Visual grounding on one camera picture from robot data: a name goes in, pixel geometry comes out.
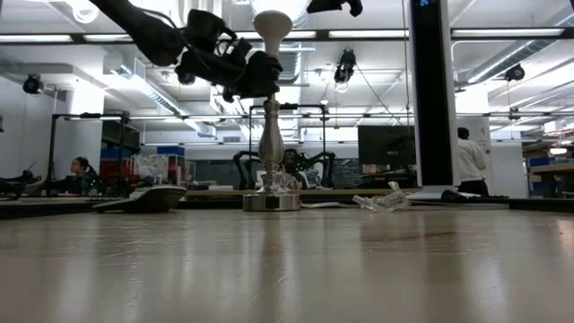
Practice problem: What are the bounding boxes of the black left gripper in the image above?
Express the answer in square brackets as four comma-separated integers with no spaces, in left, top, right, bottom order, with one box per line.
[175,48,285,103]

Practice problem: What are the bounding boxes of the white flood lightbulb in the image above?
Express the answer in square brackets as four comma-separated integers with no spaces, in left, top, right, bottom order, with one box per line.
[253,10,294,59]

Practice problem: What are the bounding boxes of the silver table lamp base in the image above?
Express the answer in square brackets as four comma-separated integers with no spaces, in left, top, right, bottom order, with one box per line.
[242,92,302,213]

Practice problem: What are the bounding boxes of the black rig beam with lights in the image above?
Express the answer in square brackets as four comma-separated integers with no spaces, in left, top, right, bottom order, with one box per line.
[0,27,574,45]

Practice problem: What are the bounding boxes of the black ceiling-hung device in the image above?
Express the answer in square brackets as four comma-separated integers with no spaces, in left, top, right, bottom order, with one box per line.
[334,48,358,85]
[22,74,44,96]
[505,64,526,83]

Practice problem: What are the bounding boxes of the red storage bin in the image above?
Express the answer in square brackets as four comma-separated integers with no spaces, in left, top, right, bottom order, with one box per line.
[168,156,186,186]

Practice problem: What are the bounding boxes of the black monitor screen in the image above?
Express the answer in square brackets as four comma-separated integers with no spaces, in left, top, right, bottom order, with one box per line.
[357,126,417,168]

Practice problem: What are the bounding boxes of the grey desk calculator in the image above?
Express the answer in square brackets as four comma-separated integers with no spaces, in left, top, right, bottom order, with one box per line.
[92,186,187,215]

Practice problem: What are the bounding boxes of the person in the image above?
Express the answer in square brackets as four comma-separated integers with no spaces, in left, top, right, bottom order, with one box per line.
[456,127,491,197]
[66,155,107,197]

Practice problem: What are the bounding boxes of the wooden workbench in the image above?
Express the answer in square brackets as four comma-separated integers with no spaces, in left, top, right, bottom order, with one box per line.
[531,163,574,198]

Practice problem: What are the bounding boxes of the black background station frame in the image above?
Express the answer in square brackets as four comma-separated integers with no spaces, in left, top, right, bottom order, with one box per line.
[248,103,327,189]
[48,112,131,197]

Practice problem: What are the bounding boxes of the clear lamp power cord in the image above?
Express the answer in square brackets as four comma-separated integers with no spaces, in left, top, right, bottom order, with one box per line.
[300,180,412,214]

